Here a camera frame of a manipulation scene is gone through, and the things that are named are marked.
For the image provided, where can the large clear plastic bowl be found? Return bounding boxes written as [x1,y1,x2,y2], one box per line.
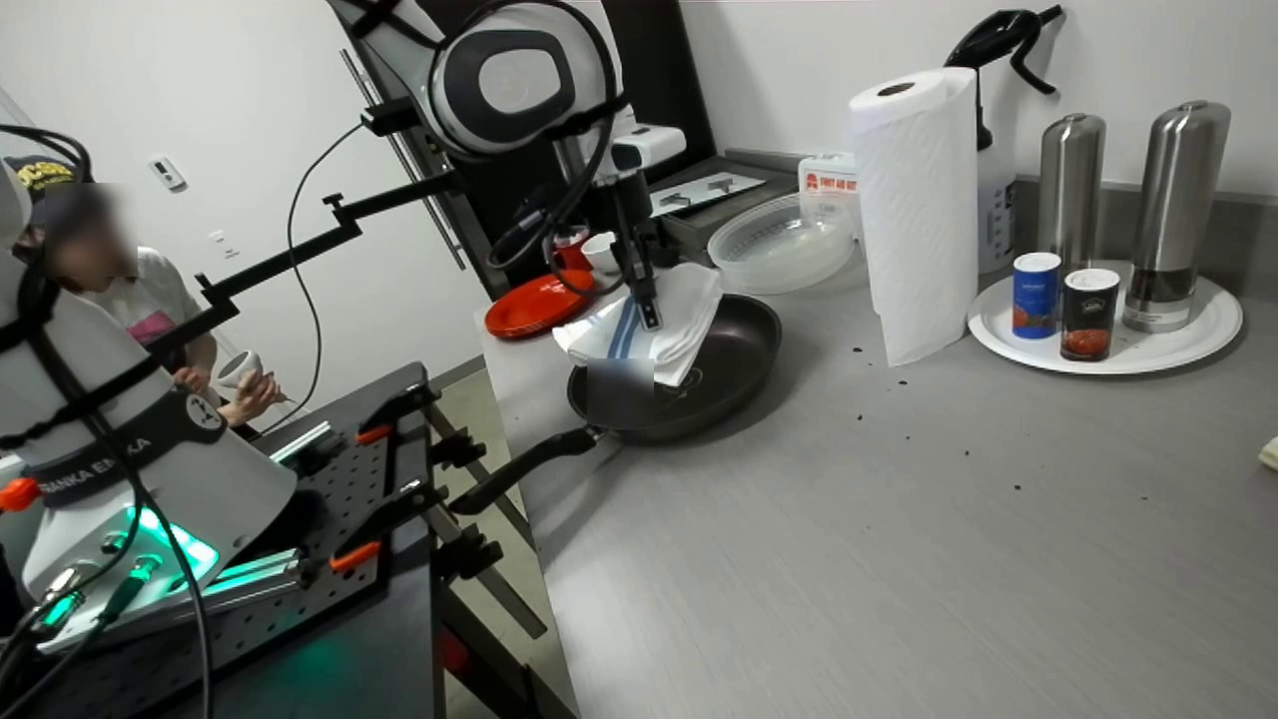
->
[701,193,864,301]

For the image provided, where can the round white tray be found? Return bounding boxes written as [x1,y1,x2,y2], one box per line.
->
[968,257,1248,379]

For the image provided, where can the black clamp with orange handle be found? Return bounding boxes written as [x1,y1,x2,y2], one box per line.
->
[322,483,512,591]

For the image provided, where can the red rounded object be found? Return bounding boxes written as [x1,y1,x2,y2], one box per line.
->
[484,245,604,342]

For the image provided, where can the blue labelled spice jar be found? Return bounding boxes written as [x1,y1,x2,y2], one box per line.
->
[1009,248,1066,342]

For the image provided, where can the spray bottle with black head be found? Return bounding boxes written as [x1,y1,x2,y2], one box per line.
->
[942,3,1071,285]

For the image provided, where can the slim steel grinder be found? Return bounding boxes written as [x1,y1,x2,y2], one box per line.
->
[1035,112,1111,273]

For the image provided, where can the white blue-striped towel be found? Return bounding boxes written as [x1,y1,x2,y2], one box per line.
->
[552,261,732,390]

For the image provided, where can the white paper towel roll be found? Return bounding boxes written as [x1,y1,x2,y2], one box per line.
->
[848,68,985,373]

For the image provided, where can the person in grey shirt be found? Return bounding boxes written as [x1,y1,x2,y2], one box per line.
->
[4,156,290,433]

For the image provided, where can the large steel grinder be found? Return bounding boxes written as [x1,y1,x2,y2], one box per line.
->
[1122,96,1232,337]

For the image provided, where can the black frying pan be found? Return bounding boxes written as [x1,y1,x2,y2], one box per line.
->
[444,290,792,519]

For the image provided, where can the black clamp with red handle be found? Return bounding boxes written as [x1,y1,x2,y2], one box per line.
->
[350,382,491,471]

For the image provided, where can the brown spice jar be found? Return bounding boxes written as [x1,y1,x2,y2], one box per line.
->
[1058,265,1126,366]

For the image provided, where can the small white wall switch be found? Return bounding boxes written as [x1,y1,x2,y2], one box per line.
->
[146,152,193,197]

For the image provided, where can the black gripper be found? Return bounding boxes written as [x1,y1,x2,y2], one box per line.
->
[604,177,668,331]

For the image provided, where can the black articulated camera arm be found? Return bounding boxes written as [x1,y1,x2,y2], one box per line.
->
[138,166,463,366]

